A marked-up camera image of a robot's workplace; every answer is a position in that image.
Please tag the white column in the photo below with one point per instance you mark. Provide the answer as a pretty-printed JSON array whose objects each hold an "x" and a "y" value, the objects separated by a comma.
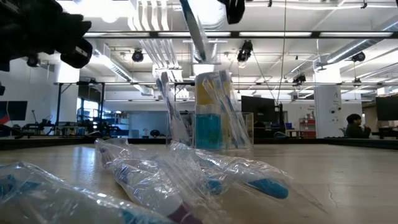
[{"x": 328, "y": 105}]

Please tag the black ceiling spotlight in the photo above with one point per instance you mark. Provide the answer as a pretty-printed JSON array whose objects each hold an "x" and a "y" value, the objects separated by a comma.
[
  {"x": 137, "y": 56},
  {"x": 359, "y": 56},
  {"x": 299, "y": 79}
]

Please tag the yellow wipes canister white lid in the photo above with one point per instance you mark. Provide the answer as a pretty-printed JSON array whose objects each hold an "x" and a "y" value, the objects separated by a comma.
[{"x": 202, "y": 93}]

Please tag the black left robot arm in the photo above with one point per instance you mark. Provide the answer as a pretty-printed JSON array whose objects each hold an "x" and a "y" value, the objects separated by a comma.
[{"x": 15, "y": 31}]

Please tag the black overhead camera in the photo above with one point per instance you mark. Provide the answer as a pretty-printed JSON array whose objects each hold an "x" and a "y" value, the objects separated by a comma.
[{"x": 245, "y": 51}]

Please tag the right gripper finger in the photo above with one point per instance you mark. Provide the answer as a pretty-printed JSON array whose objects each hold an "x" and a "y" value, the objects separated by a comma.
[{"x": 234, "y": 11}]

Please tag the person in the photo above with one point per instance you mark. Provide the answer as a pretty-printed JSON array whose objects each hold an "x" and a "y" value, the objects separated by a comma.
[{"x": 354, "y": 129}]

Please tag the purple toothbrush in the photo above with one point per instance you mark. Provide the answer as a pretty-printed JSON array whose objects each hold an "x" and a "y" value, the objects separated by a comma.
[{"x": 146, "y": 186}]

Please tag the black workstation frame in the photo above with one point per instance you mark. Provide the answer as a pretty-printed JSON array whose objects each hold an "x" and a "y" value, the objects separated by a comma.
[{"x": 102, "y": 102}]

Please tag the black overhead frame bar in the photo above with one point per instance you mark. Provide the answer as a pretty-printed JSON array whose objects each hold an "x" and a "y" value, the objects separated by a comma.
[{"x": 280, "y": 34}]

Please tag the black monitor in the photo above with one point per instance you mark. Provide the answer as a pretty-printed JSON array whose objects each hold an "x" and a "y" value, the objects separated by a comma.
[
  {"x": 14, "y": 110},
  {"x": 387, "y": 109},
  {"x": 258, "y": 107}
]

